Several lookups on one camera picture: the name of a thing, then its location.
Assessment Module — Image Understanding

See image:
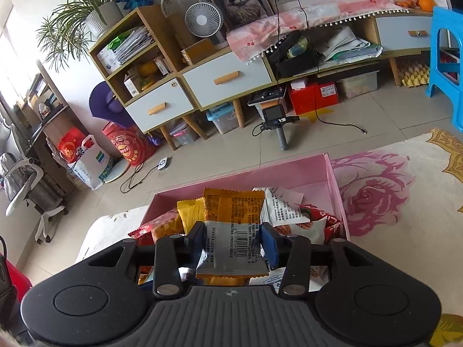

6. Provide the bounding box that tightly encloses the red round printed bag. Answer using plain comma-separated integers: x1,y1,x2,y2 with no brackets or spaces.
102,122,157,167

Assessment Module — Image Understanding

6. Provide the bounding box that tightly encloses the low wooden cabinet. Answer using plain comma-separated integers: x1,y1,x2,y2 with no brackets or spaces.
181,7,453,129

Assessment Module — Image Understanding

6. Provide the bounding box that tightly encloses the clear bin with blue lid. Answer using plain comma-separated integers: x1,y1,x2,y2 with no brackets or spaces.
206,103,239,134

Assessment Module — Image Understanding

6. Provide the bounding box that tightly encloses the dark bag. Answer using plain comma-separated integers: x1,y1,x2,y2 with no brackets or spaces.
0,237,19,311

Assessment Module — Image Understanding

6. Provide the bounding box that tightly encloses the red gift bag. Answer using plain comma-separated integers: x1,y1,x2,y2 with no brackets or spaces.
58,128,87,165

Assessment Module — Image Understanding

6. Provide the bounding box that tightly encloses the round white base plate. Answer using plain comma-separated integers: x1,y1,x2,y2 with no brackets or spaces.
99,159,131,185

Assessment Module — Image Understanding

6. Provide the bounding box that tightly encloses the red carton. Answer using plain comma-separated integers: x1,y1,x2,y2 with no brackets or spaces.
287,81,341,115

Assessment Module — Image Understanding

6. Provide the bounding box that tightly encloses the black bag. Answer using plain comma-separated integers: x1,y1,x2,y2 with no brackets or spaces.
269,31,322,78

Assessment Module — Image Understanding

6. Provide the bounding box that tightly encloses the small red snack packet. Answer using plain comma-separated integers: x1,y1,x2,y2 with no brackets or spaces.
128,224,156,247

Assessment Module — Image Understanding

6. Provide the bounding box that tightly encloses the black keyboard on white bin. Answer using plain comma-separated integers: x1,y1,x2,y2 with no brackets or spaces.
248,88,286,107

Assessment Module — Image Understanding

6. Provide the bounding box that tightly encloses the black power cable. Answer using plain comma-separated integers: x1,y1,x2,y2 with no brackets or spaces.
273,0,368,135

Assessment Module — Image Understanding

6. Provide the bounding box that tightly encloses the orange snack packet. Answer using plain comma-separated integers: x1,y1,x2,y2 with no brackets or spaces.
195,187,270,289

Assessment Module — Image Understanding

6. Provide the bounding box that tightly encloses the framed cat picture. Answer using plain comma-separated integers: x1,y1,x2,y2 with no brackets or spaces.
197,0,275,31

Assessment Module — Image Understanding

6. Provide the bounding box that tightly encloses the white charger with cable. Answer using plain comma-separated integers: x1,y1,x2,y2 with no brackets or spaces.
120,156,170,194

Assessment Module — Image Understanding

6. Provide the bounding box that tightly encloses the wide white drawer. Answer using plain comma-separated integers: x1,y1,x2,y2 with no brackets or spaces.
183,51,273,108

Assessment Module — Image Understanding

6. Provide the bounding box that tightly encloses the white drawer with lock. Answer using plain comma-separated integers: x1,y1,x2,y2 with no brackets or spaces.
126,78,195,132

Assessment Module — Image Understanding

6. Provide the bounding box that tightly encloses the white office chair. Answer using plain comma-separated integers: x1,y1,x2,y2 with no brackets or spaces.
0,152,69,244

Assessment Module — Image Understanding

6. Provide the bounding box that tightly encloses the pink cardboard box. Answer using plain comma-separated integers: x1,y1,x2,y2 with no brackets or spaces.
139,154,351,290

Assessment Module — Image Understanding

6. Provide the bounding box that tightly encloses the clear bin with pink contents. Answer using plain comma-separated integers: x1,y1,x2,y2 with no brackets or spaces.
170,119,199,146

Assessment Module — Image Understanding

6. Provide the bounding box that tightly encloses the green potted plant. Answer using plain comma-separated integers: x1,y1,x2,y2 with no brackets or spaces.
36,0,127,71

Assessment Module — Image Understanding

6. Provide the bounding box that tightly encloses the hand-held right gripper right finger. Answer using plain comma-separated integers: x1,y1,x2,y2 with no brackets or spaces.
260,222,380,296

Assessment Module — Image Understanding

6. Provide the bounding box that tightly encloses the white carton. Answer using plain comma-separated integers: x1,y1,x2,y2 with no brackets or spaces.
124,75,142,96

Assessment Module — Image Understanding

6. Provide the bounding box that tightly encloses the pile of papers and bags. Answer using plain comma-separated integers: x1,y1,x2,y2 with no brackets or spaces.
322,25,383,64

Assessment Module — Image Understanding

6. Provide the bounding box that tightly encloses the small cardboard box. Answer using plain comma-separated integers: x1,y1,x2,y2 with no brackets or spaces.
181,38,218,66

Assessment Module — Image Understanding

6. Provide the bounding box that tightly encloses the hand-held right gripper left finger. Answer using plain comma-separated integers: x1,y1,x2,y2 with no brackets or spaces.
85,221,205,298

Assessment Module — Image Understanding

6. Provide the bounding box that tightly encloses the white box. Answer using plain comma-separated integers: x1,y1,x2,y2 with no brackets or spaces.
97,49,122,73

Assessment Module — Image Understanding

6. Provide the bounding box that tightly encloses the pink tasselled cloth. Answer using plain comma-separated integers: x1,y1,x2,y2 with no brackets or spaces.
226,0,424,66

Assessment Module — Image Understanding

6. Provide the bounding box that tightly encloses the yellow egg tray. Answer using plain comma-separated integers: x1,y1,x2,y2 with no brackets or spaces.
398,61,431,88

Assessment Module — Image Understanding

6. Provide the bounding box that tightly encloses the blue plastic stool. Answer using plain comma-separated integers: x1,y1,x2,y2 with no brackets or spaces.
425,5,463,132

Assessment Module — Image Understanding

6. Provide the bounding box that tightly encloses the action camera on handle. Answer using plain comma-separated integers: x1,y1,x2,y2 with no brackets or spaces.
253,108,301,151

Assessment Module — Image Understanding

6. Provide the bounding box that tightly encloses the red plastic item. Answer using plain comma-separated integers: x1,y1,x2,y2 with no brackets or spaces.
0,253,34,300

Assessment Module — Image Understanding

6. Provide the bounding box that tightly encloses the wooden bookshelf desk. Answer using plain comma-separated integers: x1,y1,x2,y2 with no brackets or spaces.
14,61,91,192

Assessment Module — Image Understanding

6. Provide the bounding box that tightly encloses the small white drawer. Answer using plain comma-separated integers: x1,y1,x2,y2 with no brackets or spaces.
375,14,435,56

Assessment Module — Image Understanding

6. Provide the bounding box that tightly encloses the stack of papers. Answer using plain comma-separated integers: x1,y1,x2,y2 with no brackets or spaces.
114,25,156,64

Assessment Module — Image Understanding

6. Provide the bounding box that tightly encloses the white desk fan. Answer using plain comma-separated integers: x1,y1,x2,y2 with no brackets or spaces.
184,2,224,46

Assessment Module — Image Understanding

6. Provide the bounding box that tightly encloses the clear storage bin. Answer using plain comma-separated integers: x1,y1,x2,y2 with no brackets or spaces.
338,71,379,99

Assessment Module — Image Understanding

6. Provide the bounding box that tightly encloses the white fan guard ring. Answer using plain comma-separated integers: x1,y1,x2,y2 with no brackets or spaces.
161,0,201,19

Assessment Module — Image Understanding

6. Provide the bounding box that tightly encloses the tall wooden shelf cabinet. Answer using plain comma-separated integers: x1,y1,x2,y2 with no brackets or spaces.
88,5,208,151

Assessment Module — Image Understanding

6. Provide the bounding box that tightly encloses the white shopping bag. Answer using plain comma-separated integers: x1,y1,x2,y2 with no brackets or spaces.
68,134,113,190

